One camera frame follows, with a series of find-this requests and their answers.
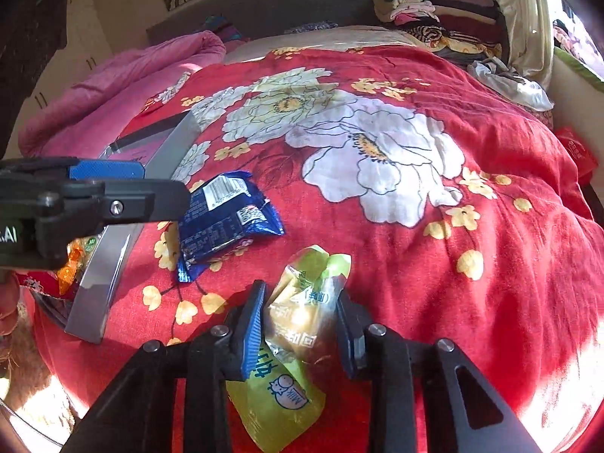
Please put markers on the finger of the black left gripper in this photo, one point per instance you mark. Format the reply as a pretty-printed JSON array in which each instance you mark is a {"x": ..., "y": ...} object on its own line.
[{"x": 124, "y": 201}]

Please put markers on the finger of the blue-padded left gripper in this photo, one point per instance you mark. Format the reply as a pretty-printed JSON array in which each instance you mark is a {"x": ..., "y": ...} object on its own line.
[{"x": 106, "y": 169}]

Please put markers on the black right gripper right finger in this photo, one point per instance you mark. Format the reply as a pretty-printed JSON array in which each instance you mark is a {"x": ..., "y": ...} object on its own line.
[{"x": 463, "y": 411}]

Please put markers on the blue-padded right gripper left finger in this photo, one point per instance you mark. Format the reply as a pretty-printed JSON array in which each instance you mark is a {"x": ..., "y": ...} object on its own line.
[{"x": 135, "y": 411}]

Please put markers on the yellow rice cracker packet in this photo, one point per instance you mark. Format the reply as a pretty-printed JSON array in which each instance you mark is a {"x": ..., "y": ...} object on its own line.
[{"x": 80, "y": 252}]

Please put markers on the blue snack packet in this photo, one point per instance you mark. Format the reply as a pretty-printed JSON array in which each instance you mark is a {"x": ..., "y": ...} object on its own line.
[{"x": 226, "y": 213}]

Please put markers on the green label pastry packet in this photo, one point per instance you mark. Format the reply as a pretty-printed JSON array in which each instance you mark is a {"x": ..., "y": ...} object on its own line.
[{"x": 281, "y": 399}]

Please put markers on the left hand red nails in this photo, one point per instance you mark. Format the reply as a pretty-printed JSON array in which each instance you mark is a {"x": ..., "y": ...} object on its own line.
[{"x": 9, "y": 298}]

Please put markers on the pink quilt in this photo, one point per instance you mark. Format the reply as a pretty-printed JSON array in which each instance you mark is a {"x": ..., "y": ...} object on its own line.
[{"x": 91, "y": 114}]

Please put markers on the grey tray with pink book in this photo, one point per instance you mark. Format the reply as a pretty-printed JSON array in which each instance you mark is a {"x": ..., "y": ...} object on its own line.
[{"x": 87, "y": 315}]

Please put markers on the white wardrobe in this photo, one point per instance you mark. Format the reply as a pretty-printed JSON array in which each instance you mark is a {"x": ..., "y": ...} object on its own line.
[{"x": 86, "y": 47}]

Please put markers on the red floral bedspread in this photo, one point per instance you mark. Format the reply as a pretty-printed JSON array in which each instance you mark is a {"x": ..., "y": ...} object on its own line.
[{"x": 461, "y": 213}]

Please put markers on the red plastic bag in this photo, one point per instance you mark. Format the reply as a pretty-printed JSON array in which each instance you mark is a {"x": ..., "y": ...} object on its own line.
[{"x": 583, "y": 158}]

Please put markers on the dark grey headboard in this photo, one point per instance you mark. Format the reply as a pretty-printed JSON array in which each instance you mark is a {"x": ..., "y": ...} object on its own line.
[{"x": 263, "y": 18}]

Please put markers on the white crumpled cloth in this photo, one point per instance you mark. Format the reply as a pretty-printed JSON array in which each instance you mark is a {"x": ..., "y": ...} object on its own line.
[{"x": 495, "y": 75}]

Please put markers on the pile of folded clothes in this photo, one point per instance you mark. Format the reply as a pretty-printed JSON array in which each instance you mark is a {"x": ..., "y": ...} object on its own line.
[{"x": 460, "y": 31}]

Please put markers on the window with bars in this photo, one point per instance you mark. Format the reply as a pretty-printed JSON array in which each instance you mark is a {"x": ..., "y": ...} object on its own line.
[{"x": 571, "y": 35}]

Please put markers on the cream curtain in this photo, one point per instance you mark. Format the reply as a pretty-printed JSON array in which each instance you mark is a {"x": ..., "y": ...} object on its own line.
[{"x": 531, "y": 41}]

